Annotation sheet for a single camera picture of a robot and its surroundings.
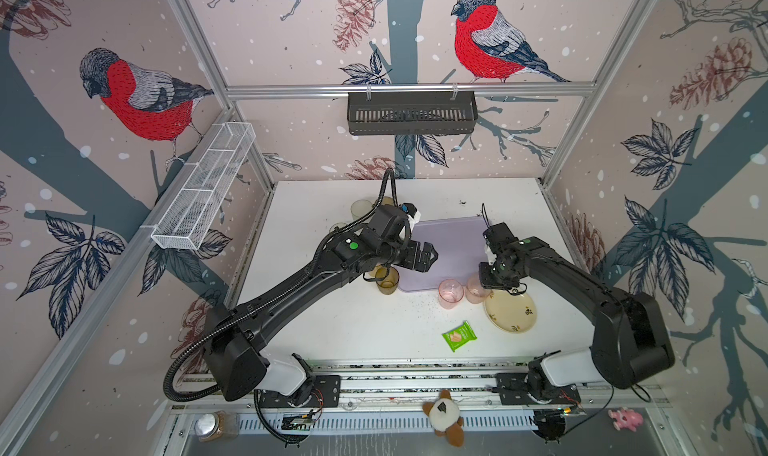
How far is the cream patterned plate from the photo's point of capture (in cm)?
85

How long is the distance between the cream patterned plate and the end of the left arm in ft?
1.15

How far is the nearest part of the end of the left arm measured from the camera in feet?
2.12
